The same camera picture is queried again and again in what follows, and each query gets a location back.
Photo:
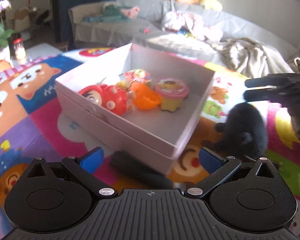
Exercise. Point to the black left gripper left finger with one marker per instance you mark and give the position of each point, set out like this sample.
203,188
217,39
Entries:
81,170

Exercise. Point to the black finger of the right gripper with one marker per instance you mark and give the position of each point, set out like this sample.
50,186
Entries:
273,87

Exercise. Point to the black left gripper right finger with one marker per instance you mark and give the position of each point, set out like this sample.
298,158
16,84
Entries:
220,170

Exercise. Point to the black plush toy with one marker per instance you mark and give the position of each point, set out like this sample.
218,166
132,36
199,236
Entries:
244,134

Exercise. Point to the black cylinder roll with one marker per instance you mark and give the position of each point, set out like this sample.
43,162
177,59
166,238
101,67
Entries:
133,168

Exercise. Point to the red doll figure toy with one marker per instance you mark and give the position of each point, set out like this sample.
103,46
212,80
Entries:
108,96

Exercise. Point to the pink yellow cup toy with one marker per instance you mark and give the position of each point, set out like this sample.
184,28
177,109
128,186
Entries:
171,92

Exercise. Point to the pink cardboard box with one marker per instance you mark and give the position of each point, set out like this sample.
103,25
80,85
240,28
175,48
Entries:
155,137

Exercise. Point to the orange pumpkin bottle toy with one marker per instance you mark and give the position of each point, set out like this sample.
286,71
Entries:
144,97

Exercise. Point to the red green toy camera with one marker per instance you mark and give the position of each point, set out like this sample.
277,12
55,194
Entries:
138,75

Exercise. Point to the beige blanket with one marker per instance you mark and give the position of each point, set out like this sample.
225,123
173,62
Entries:
254,59

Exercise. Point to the colourful cartoon play mat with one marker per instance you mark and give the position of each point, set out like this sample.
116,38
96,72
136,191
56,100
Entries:
38,126

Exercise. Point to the pink white clothes pile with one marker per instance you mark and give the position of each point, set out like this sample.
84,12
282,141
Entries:
194,23

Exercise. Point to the red lid glass jar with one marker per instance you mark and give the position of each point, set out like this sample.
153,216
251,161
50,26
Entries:
19,49

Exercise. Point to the grey sofa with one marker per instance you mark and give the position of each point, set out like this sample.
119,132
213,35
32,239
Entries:
146,30

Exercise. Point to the green clothes on sofa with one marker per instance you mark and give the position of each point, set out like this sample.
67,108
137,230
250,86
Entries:
113,13

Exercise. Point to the dining chair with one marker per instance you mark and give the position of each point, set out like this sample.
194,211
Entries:
22,20

